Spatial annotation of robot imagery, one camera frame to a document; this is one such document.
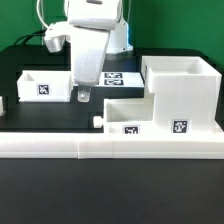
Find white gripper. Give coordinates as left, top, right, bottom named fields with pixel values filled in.
left=71, top=27, right=110, bottom=102

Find white front drawer box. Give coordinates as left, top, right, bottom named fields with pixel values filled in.
left=93, top=98, right=154, bottom=134

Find white drawer box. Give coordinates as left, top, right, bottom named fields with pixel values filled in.
left=93, top=98, right=154, bottom=134
left=17, top=70, right=73, bottom=102

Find white drawer cabinet frame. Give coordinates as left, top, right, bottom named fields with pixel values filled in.
left=141, top=56, right=221, bottom=133

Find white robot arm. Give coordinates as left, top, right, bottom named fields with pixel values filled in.
left=36, top=0, right=133, bottom=102

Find white base tag plate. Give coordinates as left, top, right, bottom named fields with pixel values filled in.
left=98, top=72, right=144, bottom=88

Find white L-shaped guide rail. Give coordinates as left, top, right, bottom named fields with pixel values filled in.
left=0, top=132, right=224, bottom=159

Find black cable bundle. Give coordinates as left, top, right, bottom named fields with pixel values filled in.
left=13, top=29, right=48, bottom=47

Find white thin cable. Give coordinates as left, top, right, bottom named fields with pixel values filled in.
left=35, top=0, right=51, bottom=33

